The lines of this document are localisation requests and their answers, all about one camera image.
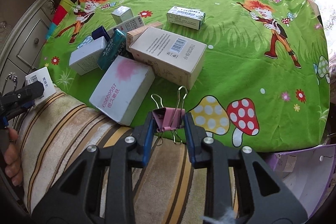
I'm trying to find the small white barcode box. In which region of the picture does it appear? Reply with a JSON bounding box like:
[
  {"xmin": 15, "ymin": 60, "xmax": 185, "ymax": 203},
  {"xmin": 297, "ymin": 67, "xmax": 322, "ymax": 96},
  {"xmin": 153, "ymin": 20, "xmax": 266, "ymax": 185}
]
[{"xmin": 25, "ymin": 67, "xmax": 56, "ymax": 106}]

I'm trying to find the pink binder clip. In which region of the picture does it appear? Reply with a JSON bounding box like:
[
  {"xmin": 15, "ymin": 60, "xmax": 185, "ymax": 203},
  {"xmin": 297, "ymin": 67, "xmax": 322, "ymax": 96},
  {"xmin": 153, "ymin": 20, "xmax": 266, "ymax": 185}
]
[{"xmin": 150, "ymin": 86, "xmax": 188, "ymax": 146}]

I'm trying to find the white green medicine box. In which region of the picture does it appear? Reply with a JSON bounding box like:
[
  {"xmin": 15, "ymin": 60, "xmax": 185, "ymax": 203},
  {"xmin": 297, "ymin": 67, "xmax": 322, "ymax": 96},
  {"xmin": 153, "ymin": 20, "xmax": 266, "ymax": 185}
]
[{"xmin": 166, "ymin": 6, "xmax": 206, "ymax": 31}]

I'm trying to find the person's left hand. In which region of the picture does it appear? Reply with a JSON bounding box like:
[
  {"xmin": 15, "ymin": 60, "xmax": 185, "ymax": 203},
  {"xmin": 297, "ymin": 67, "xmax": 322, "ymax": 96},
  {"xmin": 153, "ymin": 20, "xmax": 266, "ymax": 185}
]
[{"xmin": 4, "ymin": 128, "xmax": 23, "ymax": 186}]

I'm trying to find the cream drawer cabinet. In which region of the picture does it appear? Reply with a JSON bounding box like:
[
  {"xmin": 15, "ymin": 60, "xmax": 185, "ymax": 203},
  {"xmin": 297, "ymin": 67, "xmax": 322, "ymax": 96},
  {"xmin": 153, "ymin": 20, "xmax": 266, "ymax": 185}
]
[{"xmin": 1, "ymin": 0, "xmax": 55, "ymax": 93}]

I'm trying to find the purple cardboard storage box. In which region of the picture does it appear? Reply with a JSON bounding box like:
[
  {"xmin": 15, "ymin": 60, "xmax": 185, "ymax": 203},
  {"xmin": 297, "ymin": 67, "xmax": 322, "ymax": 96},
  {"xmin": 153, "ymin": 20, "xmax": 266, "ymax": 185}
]
[{"xmin": 265, "ymin": 144, "xmax": 335, "ymax": 217}]

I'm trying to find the white grey box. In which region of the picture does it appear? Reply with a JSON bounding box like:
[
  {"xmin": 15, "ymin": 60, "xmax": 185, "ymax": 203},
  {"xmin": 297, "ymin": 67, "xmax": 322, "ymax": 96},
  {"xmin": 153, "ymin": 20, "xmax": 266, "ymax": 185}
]
[{"xmin": 69, "ymin": 37, "xmax": 107, "ymax": 76}]

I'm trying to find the striped beige sofa cushion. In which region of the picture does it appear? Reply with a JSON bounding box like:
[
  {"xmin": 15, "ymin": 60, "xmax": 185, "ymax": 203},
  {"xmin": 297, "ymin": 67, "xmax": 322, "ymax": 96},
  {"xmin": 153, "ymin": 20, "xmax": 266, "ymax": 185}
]
[{"xmin": 15, "ymin": 87, "xmax": 237, "ymax": 224}]

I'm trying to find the white box with pink stain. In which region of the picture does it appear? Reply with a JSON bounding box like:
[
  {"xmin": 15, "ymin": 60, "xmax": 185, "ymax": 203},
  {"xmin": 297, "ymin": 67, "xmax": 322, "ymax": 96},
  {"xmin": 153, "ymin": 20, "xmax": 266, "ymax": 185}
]
[{"xmin": 89, "ymin": 56, "xmax": 155, "ymax": 126}]

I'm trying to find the green cartoon print cloth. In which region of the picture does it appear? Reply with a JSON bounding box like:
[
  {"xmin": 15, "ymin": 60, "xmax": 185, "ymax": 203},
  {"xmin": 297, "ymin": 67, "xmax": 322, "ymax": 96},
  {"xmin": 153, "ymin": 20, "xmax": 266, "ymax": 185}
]
[{"xmin": 39, "ymin": 0, "xmax": 330, "ymax": 152}]

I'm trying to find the dark blue small box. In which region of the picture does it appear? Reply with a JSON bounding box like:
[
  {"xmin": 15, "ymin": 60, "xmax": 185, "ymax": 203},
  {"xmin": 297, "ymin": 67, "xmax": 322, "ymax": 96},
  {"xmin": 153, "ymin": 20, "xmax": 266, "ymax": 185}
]
[{"xmin": 91, "ymin": 26, "xmax": 110, "ymax": 42}]

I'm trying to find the teal green box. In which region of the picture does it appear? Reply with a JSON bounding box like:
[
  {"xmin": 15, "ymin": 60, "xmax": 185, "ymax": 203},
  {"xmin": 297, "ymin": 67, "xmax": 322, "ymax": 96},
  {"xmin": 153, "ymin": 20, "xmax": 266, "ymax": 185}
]
[{"xmin": 97, "ymin": 28, "xmax": 126, "ymax": 71}]

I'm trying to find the tan narrow box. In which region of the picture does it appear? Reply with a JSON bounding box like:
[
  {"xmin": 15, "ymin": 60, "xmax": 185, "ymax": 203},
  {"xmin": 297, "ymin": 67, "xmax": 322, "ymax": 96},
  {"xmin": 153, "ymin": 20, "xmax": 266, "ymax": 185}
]
[{"xmin": 126, "ymin": 22, "xmax": 163, "ymax": 52}]

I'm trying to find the small pale green box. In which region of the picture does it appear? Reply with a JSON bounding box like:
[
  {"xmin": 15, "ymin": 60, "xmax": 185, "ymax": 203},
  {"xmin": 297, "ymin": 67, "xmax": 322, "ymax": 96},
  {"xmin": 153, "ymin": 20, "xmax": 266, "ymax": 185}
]
[{"xmin": 111, "ymin": 6, "xmax": 134, "ymax": 24}]

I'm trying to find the white red text box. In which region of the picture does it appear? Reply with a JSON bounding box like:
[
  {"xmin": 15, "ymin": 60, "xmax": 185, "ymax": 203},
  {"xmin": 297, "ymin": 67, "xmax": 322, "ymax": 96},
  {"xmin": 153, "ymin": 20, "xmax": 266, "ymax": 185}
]
[{"xmin": 107, "ymin": 15, "xmax": 145, "ymax": 37}]

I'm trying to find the large beige cardboard box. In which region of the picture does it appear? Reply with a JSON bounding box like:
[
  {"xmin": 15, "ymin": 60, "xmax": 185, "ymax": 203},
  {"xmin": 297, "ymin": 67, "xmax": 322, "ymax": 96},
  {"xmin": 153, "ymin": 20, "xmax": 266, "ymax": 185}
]
[{"xmin": 129, "ymin": 27, "xmax": 207, "ymax": 90}]

